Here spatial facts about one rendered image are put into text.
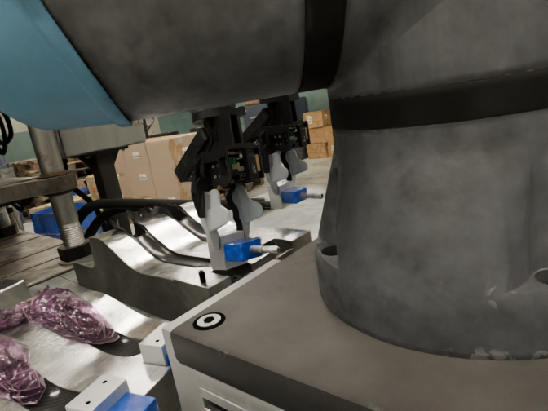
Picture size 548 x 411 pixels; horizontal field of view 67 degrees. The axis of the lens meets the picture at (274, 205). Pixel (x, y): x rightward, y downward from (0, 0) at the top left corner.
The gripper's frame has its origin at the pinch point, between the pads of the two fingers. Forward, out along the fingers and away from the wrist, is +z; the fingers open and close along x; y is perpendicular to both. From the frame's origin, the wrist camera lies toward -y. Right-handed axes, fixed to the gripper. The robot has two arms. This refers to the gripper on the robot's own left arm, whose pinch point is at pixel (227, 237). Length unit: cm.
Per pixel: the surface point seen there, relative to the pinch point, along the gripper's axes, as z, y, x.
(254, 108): -158, -497, 530
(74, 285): 8, -50, -7
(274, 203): -3.1, -12.8, 25.9
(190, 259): 3.8, -13.3, 1.2
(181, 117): -193, -716, 523
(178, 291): 7.2, -6.9, -6.6
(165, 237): -0.4, -23.4, 3.2
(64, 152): -29, -82, 9
